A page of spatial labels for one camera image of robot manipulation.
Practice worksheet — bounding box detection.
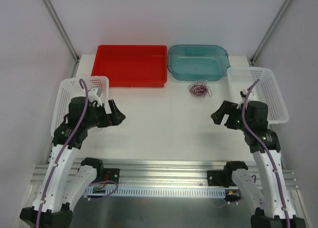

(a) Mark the bundle of thin wires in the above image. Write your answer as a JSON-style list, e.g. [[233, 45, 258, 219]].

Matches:
[[187, 79, 214, 98]]

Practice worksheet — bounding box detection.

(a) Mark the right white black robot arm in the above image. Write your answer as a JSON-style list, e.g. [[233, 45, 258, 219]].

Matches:
[[207, 100, 306, 228]]

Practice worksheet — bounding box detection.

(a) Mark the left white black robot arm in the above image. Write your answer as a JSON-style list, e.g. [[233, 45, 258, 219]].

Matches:
[[20, 96, 126, 228]]

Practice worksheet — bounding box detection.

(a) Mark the left white perforated basket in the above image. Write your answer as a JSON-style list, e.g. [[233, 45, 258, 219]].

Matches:
[[50, 76, 109, 136]]

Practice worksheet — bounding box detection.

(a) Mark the white perforated basket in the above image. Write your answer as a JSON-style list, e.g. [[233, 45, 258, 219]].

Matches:
[[50, 76, 109, 136], [227, 67, 289, 125]]

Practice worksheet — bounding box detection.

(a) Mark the right white perforated basket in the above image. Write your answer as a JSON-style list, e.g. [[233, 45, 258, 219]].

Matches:
[[227, 67, 289, 125]]

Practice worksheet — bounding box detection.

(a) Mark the red plastic tray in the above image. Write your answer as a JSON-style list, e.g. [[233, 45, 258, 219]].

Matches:
[[91, 45, 167, 88]]

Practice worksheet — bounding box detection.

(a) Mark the teal translucent plastic tub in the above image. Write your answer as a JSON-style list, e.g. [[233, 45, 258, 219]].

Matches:
[[167, 44, 231, 81]]

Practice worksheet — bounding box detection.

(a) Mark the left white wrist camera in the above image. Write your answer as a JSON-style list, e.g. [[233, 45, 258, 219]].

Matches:
[[88, 87, 104, 107]]

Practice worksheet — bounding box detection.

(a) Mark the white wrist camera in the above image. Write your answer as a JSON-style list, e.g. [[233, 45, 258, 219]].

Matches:
[[238, 88, 257, 107], [88, 87, 104, 107]]

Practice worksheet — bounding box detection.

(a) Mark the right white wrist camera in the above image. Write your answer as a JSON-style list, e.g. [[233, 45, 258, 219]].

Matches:
[[238, 88, 257, 107]]

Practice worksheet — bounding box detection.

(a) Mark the aluminium mounting rail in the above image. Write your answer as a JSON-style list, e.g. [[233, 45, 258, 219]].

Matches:
[[31, 158, 298, 189]]

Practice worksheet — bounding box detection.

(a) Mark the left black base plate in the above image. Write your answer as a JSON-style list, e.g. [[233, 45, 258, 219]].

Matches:
[[102, 168, 120, 183]]

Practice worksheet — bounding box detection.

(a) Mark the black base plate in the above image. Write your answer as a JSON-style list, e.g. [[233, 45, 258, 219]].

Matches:
[[206, 170, 225, 187], [102, 168, 120, 183]]

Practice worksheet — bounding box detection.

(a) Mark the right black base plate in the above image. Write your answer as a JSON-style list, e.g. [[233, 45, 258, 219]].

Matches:
[[206, 170, 225, 187]]

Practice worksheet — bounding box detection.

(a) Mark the right aluminium frame post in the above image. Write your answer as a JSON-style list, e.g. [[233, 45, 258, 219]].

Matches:
[[249, 0, 293, 66]]

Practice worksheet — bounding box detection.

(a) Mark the aluminium frame post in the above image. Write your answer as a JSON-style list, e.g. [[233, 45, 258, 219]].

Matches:
[[249, 0, 293, 66], [37, 0, 80, 64]]

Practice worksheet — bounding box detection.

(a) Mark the white slotted cable duct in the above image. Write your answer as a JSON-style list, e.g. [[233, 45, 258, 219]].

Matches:
[[84, 185, 228, 198]]

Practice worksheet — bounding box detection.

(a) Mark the left aluminium frame post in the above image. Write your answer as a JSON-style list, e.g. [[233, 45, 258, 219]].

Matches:
[[37, 0, 80, 64]]

